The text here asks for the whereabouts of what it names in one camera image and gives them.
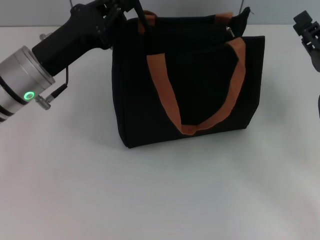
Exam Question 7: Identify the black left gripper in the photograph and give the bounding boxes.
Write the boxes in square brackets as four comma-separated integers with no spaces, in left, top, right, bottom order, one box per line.
[31,0,147,77]

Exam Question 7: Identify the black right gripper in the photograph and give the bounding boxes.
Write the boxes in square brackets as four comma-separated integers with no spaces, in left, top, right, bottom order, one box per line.
[292,10,320,74]

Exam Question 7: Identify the black food bag orange handles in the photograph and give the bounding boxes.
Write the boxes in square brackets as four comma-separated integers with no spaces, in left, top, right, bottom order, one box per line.
[109,6,266,150]

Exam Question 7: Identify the left gripper cable with connector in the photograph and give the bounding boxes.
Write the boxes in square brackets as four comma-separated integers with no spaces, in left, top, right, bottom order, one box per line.
[34,33,70,110]

